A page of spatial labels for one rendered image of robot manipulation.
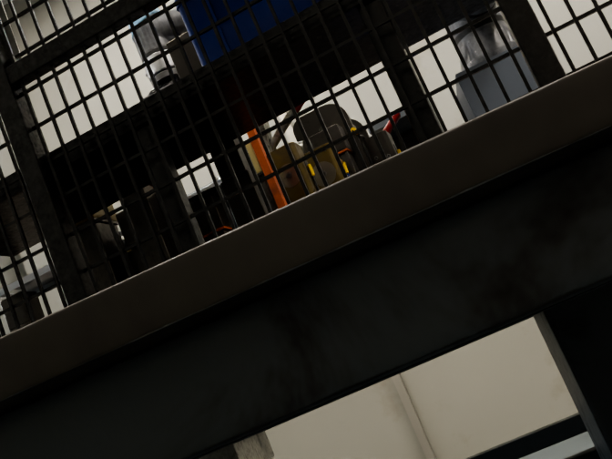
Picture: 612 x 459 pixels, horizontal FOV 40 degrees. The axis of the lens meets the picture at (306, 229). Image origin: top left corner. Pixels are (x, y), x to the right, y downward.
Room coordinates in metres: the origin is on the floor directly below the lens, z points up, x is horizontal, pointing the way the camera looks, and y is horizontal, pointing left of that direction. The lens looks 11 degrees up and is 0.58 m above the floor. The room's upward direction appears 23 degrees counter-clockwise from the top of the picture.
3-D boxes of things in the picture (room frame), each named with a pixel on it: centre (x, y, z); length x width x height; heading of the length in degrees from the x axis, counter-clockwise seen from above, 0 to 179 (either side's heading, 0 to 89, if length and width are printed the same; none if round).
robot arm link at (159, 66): (1.61, 0.14, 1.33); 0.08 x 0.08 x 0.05
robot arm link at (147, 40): (1.61, 0.14, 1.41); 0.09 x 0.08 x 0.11; 92
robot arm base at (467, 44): (1.77, -0.53, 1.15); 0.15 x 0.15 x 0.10
